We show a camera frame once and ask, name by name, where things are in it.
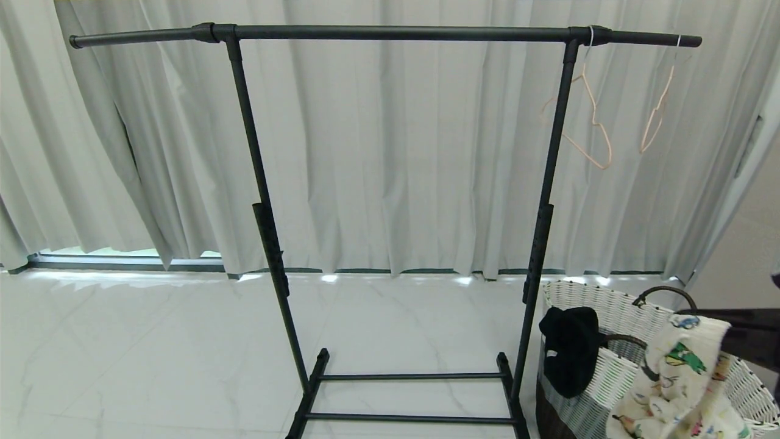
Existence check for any cream printed garment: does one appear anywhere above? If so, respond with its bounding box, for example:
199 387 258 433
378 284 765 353
606 314 751 439

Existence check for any black clothes rack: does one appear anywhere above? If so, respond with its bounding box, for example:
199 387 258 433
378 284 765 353
69 23 703 439

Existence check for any pink clothes hanger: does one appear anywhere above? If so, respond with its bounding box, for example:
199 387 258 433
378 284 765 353
640 61 676 153
541 61 613 170

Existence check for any white laundry basket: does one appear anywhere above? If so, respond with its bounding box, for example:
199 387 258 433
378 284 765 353
536 280 780 439

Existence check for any white curtain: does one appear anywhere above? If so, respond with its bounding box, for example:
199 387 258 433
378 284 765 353
55 0 780 284
0 0 171 272

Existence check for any black garment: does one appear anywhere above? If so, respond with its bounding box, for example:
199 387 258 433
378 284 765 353
539 307 607 399

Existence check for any window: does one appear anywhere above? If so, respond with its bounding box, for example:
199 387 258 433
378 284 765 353
27 246 227 274

